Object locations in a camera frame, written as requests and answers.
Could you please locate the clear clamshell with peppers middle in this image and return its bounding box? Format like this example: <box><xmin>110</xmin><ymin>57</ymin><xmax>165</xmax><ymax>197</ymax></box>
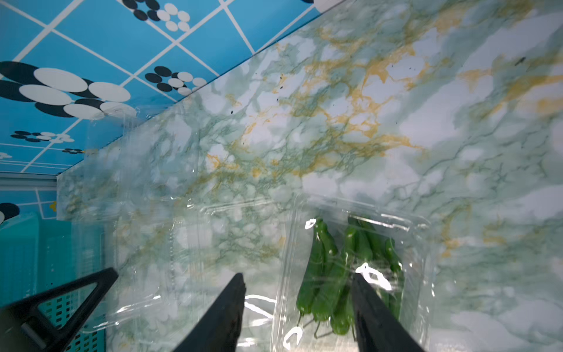
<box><xmin>70</xmin><ymin>103</ymin><xmax>285</xmax><ymax>340</ymax></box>

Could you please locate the clear clamshell with peppers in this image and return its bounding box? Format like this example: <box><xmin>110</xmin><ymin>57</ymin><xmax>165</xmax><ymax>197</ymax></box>
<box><xmin>270</xmin><ymin>193</ymin><xmax>437</xmax><ymax>351</ymax></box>
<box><xmin>70</xmin><ymin>103</ymin><xmax>285</xmax><ymax>340</ymax></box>

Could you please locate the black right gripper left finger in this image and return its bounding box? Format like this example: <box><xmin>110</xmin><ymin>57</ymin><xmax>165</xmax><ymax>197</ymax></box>
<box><xmin>174</xmin><ymin>273</ymin><xmax>246</xmax><ymax>351</ymax></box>

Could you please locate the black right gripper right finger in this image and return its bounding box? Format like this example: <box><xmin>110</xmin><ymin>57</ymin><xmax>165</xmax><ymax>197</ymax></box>
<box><xmin>350</xmin><ymin>274</ymin><xmax>424</xmax><ymax>352</ymax></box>

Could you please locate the teal plastic basket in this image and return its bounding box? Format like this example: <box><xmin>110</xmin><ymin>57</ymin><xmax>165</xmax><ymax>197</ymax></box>
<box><xmin>1</xmin><ymin>214</ymin><xmax>106</xmax><ymax>351</ymax></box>

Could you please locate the aluminium frame post left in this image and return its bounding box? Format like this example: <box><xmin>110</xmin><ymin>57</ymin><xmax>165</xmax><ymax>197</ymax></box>
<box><xmin>1</xmin><ymin>172</ymin><xmax>57</xmax><ymax>191</ymax></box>

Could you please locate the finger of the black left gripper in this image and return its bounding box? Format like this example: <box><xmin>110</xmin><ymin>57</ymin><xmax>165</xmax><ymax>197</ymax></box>
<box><xmin>1</xmin><ymin>268</ymin><xmax>118</xmax><ymax>351</ymax></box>

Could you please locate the clear clamshell with peppers back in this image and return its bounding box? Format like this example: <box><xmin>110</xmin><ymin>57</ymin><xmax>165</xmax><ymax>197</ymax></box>
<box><xmin>270</xmin><ymin>193</ymin><xmax>437</xmax><ymax>351</ymax></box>

